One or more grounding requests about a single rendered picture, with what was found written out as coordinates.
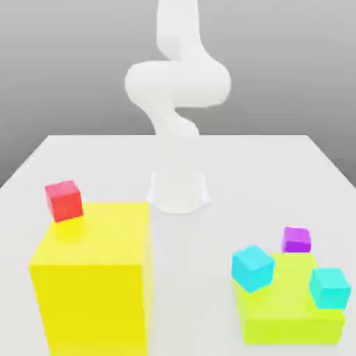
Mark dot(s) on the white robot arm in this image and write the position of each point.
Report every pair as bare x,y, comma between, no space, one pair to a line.
178,83

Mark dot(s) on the small red cube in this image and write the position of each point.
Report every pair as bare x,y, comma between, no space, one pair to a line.
64,201

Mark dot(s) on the small cyan cube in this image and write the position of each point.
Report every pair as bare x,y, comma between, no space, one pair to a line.
251,268

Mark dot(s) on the small purple cube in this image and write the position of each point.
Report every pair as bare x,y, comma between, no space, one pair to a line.
296,240

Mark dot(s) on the small turquoise cube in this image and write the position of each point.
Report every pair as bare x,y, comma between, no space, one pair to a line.
329,287

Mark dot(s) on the large yellow box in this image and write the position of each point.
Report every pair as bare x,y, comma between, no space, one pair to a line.
94,278

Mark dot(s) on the large lime box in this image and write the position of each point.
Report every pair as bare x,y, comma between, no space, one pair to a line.
289,317

